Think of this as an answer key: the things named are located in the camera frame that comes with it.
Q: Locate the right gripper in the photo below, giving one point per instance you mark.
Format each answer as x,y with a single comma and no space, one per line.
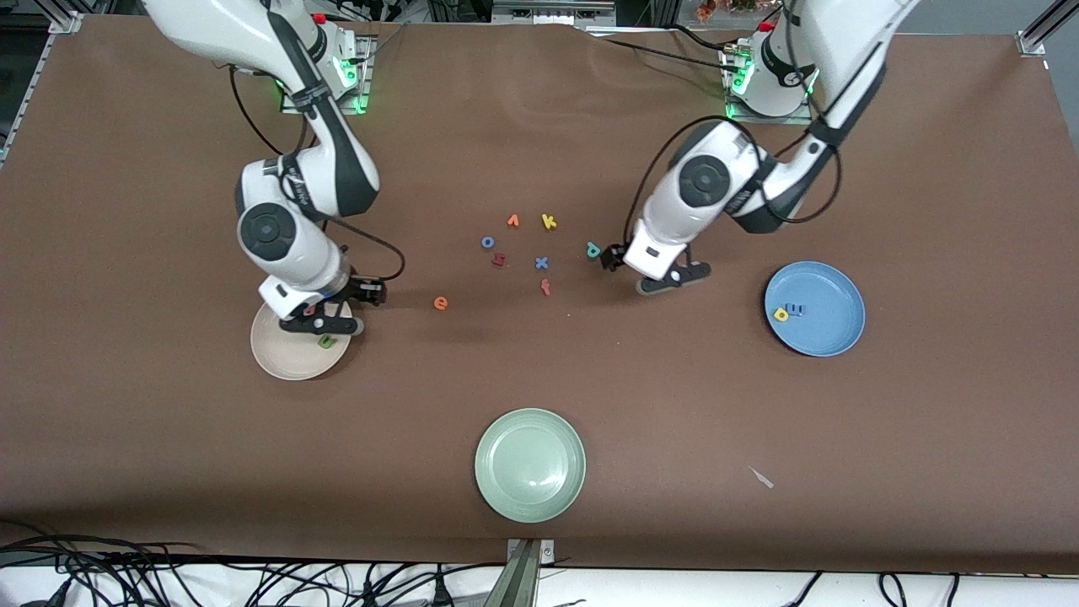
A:
364,291

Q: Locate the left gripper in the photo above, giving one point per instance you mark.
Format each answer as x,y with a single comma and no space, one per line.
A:
613,257

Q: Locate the teal letter p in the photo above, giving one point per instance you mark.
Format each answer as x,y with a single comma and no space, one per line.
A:
593,249

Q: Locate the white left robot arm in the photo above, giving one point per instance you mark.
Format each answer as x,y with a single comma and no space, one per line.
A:
843,34

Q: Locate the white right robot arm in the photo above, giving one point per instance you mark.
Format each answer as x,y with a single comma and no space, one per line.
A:
278,244

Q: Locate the beige brown plate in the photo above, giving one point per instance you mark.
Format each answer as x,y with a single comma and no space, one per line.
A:
287,354

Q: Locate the brown table cover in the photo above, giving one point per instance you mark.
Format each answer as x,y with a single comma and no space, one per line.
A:
674,405

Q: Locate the pale green plate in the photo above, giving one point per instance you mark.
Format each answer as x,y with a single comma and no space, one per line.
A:
530,465

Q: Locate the blue plate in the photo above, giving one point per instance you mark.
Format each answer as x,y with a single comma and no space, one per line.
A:
830,324

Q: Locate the small white paper scrap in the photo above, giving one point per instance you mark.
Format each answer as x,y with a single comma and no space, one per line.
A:
763,479

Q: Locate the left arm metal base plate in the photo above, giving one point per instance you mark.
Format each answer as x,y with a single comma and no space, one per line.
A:
763,118

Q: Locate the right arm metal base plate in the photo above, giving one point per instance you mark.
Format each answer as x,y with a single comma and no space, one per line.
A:
362,84

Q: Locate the silver metal rail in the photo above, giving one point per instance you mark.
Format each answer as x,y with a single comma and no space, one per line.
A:
552,13

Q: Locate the grey metal bracket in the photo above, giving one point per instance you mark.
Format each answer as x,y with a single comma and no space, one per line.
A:
524,577

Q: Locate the aluminium frame profile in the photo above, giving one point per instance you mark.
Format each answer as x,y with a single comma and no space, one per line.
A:
1035,40
66,24

